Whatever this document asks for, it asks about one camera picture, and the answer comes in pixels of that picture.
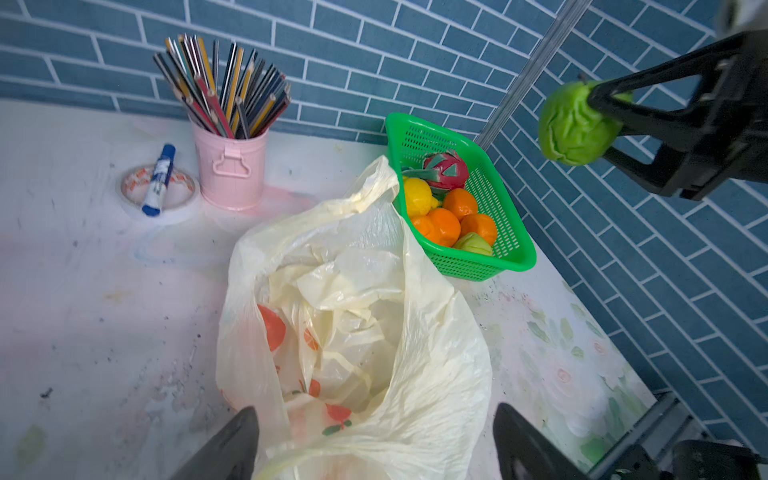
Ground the green pear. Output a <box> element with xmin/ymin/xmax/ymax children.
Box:
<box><xmin>453</xmin><ymin>232</ymin><xmax>493</xmax><ymax>256</ymax></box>

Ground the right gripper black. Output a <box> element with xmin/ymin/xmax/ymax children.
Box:
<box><xmin>587</xmin><ymin>29</ymin><xmax>767</xmax><ymax>201</ymax></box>

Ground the green plastic basket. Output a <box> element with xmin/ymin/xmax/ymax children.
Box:
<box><xmin>385</xmin><ymin>113</ymin><xmax>536</xmax><ymax>281</ymax></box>

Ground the dark green wrinkled fruit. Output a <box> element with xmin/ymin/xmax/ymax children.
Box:
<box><xmin>538</xmin><ymin>81</ymin><xmax>623</xmax><ymax>167</ymax></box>

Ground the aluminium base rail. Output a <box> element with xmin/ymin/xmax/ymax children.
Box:
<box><xmin>584</xmin><ymin>392</ymin><xmax>768</xmax><ymax>480</ymax></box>

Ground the blue marker pen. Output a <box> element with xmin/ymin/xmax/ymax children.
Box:
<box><xmin>141</xmin><ymin>144</ymin><xmax>176</xmax><ymax>217</ymax></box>

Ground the orange fruit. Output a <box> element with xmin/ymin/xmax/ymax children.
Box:
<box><xmin>427</xmin><ymin>208</ymin><xmax>461</xmax><ymax>247</ymax></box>
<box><xmin>442</xmin><ymin>188</ymin><xmax>478</xmax><ymax>222</ymax></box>
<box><xmin>460</xmin><ymin>213</ymin><xmax>498</xmax><ymax>246</ymax></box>
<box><xmin>411</xmin><ymin>215</ymin><xmax>440</xmax><ymax>243</ymax></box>

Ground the red dragon fruit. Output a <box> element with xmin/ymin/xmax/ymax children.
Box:
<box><xmin>402</xmin><ymin>151</ymin><xmax>470</xmax><ymax>194</ymax></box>

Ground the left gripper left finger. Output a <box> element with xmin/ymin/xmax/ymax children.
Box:
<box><xmin>171</xmin><ymin>406</ymin><xmax>260</xmax><ymax>480</ymax></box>

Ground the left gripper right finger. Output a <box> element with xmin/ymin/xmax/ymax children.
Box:
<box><xmin>492</xmin><ymin>403</ymin><xmax>588</xmax><ymax>480</ymax></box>

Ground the bundle of coloured pencils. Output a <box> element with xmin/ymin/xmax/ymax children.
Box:
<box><xmin>153</xmin><ymin>34</ymin><xmax>292</xmax><ymax>140</ymax></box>

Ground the pink pencil cup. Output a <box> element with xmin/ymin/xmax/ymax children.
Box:
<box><xmin>192</xmin><ymin>125</ymin><xmax>268</xmax><ymax>211</ymax></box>

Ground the yellow apple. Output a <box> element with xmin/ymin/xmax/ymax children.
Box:
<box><xmin>404</xmin><ymin>177</ymin><xmax>435</xmax><ymax>218</ymax></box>

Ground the yellow printed plastic bag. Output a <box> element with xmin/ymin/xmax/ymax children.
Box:
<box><xmin>216</xmin><ymin>157</ymin><xmax>492</xmax><ymax>479</ymax></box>

